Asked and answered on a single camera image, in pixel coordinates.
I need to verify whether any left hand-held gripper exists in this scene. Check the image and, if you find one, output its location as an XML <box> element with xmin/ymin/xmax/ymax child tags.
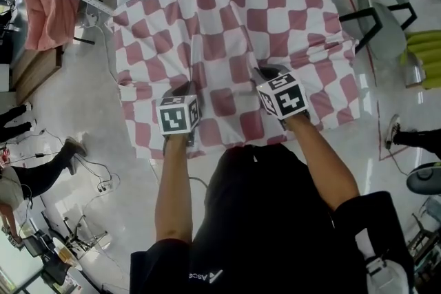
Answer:
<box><xmin>156</xmin><ymin>81</ymin><xmax>203</xmax><ymax>148</ymax></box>

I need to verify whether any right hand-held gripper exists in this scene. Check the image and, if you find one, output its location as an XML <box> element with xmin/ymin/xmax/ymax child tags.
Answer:
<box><xmin>254</xmin><ymin>64</ymin><xmax>309</xmax><ymax>121</ymax></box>

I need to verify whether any red white checkered tablecloth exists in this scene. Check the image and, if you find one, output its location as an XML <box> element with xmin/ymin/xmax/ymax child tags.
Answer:
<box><xmin>112</xmin><ymin>0</ymin><xmax>361</xmax><ymax>160</ymax></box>

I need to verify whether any person's right forearm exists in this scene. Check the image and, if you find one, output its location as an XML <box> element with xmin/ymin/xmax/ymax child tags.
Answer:
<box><xmin>285</xmin><ymin>112</ymin><xmax>361</xmax><ymax>212</ymax></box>

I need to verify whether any white shoulder pack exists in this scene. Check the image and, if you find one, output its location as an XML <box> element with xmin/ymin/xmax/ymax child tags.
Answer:
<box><xmin>354</xmin><ymin>226</ymin><xmax>410</xmax><ymax>294</ymax></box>

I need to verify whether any person's left forearm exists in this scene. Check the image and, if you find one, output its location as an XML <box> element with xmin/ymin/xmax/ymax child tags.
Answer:
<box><xmin>154</xmin><ymin>135</ymin><xmax>194</xmax><ymax>244</ymax></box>

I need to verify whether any person's black shirt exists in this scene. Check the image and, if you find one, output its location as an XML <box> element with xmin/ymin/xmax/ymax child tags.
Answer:
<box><xmin>129</xmin><ymin>143</ymin><xmax>416</xmax><ymax>294</ymax></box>

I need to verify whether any round table yellow-green cloth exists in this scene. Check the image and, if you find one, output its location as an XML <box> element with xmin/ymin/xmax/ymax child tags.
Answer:
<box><xmin>399</xmin><ymin>28</ymin><xmax>441</xmax><ymax>91</ymax></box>

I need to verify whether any wooden cabinet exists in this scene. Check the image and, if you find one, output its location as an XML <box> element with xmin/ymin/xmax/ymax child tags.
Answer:
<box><xmin>11</xmin><ymin>44</ymin><xmax>65</xmax><ymax>106</ymax></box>

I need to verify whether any black tripod stand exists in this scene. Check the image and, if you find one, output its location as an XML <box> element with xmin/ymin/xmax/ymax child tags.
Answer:
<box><xmin>63</xmin><ymin>214</ymin><xmax>109</xmax><ymax>261</ymax></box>

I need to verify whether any black round device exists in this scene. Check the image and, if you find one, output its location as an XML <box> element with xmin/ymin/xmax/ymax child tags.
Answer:
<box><xmin>406</xmin><ymin>161</ymin><xmax>441</xmax><ymax>196</ymax></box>

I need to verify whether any pink cloth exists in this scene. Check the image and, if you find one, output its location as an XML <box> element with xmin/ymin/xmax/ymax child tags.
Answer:
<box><xmin>23</xmin><ymin>0</ymin><xmax>82</xmax><ymax>52</ymax></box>

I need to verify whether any black office chair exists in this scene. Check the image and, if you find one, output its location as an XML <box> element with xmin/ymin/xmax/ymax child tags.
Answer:
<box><xmin>23</xmin><ymin>229</ymin><xmax>70</xmax><ymax>286</ymax></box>

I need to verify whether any white cable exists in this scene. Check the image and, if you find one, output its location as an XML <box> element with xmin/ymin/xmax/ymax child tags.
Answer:
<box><xmin>92</xmin><ymin>23</ymin><xmax>120</xmax><ymax>84</ymax></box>

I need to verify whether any black cable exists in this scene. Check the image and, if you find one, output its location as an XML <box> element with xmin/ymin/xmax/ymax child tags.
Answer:
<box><xmin>6</xmin><ymin>128</ymin><xmax>115</xmax><ymax>194</ymax></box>

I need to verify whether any green chair black frame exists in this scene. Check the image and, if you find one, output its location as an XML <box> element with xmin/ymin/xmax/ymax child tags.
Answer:
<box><xmin>338</xmin><ymin>0</ymin><xmax>419</xmax><ymax>60</ymax></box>

